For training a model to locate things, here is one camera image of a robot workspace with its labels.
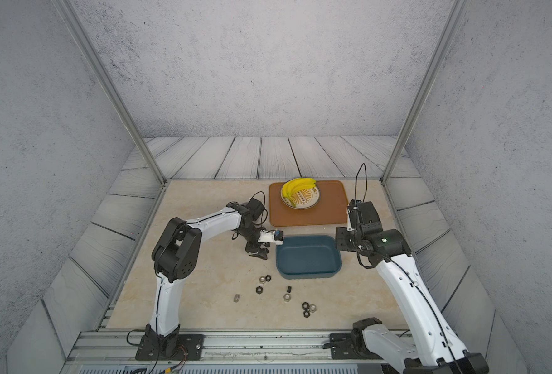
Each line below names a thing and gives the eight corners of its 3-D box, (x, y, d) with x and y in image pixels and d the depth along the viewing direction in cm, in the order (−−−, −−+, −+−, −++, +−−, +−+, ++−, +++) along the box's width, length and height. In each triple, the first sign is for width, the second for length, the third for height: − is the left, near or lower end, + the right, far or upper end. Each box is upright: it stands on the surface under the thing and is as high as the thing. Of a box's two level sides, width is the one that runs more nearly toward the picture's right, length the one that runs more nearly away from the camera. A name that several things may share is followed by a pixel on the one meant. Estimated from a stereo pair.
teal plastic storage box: (276, 280, 89) (275, 274, 85) (277, 243, 100) (276, 235, 96) (340, 280, 89) (343, 273, 85) (334, 242, 100) (336, 235, 95)
